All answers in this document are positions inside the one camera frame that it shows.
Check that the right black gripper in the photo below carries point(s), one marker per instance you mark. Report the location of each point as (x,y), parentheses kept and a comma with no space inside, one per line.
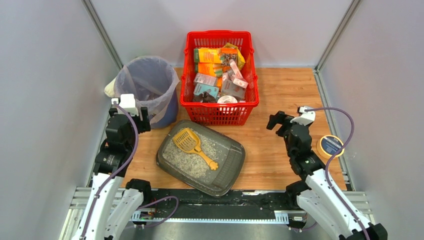
(282,122)

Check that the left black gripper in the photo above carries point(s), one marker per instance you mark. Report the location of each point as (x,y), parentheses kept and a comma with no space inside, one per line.
(143,116)

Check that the yellow litter scoop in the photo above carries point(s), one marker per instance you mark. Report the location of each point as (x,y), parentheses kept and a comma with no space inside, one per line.
(187,141)

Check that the grey litter box tray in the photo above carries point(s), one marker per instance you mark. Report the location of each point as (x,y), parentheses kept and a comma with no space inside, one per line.
(192,169)

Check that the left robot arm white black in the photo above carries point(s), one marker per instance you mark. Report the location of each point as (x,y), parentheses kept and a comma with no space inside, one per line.
(101,221)

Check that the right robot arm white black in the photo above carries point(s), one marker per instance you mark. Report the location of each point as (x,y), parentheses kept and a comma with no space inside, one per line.
(315,192)

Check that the teal sponge box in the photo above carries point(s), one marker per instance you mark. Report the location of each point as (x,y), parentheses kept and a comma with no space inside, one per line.
(200,88)

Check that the grey pink box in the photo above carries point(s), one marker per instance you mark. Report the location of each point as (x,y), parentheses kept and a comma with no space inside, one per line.
(205,79)

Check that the orange box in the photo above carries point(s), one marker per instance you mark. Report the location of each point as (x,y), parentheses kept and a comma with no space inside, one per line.
(207,55)
(210,69)

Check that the orange box top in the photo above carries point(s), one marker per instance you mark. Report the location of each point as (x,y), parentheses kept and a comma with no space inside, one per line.
(207,55)

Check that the purple trash bin with bag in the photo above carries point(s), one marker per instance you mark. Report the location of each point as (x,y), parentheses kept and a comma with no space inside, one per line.
(153,82)

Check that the red plastic basket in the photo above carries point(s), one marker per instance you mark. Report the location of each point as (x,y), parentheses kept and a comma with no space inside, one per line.
(241,84)

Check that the yellow tape roll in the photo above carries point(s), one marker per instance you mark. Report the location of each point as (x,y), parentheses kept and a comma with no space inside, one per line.
(328,145)

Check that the white tape roll in basket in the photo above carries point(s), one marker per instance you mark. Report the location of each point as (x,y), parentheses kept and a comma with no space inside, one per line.
(227,99)

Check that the dark brown cloth in basket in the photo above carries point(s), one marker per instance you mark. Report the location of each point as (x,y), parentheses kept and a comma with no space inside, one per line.
(204,97)

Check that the yellow snack bag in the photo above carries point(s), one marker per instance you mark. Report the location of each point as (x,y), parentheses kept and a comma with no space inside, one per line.
(240,58)

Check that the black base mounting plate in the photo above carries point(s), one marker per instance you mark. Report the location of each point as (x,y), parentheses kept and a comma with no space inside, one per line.
(234,207)

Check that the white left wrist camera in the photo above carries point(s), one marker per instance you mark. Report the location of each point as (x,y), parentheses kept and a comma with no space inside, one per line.
(127,102)

